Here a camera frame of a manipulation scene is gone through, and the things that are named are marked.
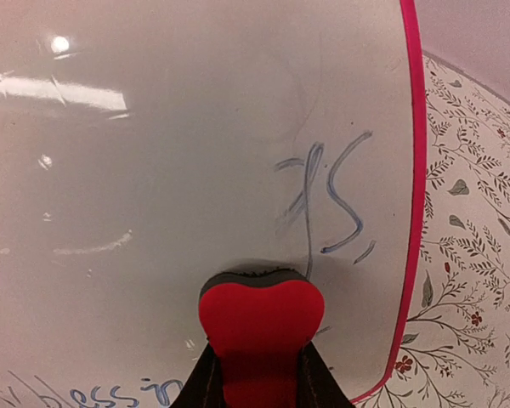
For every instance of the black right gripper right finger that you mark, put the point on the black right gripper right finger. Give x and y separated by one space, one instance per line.
316 387

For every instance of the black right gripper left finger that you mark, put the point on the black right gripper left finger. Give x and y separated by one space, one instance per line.
204 386

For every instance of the red black whiteboard eraser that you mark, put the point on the red black whiteboard eraser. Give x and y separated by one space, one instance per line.
257 323

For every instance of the floral patterned table mat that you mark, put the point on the floral patterned table mat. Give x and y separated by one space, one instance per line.
455 351

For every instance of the pink framed whiteboard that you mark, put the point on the pink framed whiteboard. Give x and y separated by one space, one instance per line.
147 146

